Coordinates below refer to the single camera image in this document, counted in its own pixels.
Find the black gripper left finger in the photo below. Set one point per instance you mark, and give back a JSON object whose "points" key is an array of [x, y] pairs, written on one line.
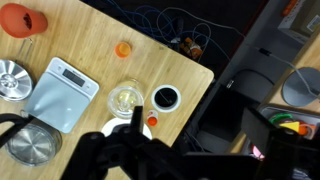
{"points": [[100, 153]]}

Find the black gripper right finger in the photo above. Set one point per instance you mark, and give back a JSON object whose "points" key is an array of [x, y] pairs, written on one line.
{"points": [[290, 156]]}

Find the dark red beans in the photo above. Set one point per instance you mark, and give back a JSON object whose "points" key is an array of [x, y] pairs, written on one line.
{"points": [[27, 20]]}

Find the red plastic cup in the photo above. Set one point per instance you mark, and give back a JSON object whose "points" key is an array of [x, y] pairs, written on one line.
{"points": [[13, 20]]}

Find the white bowl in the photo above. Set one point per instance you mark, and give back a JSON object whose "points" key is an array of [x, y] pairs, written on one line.
{"points": [[110, 128]]}

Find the small orange cup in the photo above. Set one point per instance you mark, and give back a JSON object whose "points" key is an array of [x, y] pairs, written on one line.
{"points": [[123, 49]]}

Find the green yellow toy stack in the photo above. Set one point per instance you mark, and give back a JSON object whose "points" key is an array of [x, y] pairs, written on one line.
{"points": [[289, 126]]}

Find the orange toy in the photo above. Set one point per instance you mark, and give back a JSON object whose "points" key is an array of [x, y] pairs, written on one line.
{"points": [[306, 129]]}

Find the pink toy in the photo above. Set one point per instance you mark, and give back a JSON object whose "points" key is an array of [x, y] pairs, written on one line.
{"points": [[257, 152]]}

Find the black tray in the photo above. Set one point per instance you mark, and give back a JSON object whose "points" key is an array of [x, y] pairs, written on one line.
{"points": [[308, 115]]}

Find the glass jar with yellow liquid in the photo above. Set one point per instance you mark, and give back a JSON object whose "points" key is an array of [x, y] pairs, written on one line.
{"points": [[125, 98]]}

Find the white bottle with orange cap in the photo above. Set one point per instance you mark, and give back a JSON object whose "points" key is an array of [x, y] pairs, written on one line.
{"points": [[152, 120]]}

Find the white digital kitchen scale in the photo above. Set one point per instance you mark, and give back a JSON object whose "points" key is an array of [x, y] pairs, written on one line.
{"points": [[60, 100]]}

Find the black office chair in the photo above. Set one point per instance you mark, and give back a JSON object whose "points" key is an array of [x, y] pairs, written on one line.
{"points": [[250, 83]]}

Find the white ringed table grommet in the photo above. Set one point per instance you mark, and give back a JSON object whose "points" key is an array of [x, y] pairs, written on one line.
{"points": [[166, 98]]}

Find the round steel kettle lid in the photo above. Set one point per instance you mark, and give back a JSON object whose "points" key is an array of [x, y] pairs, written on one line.
{"points": [[13, 80]]}

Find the cardboard box with white labels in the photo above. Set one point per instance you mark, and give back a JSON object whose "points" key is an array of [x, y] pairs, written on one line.
{"points": [[298, 23]]}

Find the orange black plug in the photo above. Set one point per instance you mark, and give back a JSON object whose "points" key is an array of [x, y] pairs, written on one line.
{"points": [[191, 48]]}

